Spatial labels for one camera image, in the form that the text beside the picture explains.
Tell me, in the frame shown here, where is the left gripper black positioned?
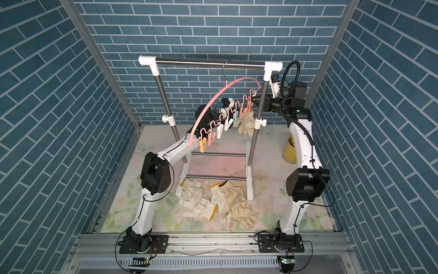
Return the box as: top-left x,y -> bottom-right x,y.
203,109 -> 242,132

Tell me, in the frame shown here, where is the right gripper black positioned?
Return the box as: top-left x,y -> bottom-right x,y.
250,97 -> 289,116

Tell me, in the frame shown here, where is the pink clip hanger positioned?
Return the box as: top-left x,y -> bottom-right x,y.
189,76 -> 261,153

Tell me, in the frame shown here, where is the white cotton glove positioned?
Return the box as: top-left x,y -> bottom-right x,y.
179,199 -> 218,220
238,110 -> 255,137
181,179 -> 211,210

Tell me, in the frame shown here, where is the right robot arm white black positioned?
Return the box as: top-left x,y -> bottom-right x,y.
264,80 -> 331,242

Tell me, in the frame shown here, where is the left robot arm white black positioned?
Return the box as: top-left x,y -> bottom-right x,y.
126,105 -> 233,244

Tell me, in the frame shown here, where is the yellow cup with pens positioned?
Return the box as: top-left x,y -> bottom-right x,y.
283,135 -> 297,164

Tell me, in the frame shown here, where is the metal clothes drying rack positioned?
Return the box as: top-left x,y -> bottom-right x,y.
138,55 -> 283,199

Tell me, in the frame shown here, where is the white glove yellow cuff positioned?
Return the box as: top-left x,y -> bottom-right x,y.
211,180 -> 232,223

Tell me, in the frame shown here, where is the dirty beige cotton glove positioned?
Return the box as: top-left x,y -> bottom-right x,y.
219,182 -> 258,232

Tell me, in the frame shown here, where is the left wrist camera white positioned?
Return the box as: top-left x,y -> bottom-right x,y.
220,98 -> 235,113

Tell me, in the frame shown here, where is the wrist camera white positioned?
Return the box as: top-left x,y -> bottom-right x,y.
220,98 -> 235,113
269,74 -> 281,98

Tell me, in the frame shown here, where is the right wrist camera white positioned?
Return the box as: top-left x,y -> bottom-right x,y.
269,74 -> 281,98

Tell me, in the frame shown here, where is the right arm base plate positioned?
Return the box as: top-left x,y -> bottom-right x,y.
255,234 -> 305,253

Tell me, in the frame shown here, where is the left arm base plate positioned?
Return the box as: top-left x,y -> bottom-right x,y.
117,235 -> 169,255

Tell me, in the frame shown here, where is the aluminium front rail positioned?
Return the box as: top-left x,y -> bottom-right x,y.
62,231 -> 361,274

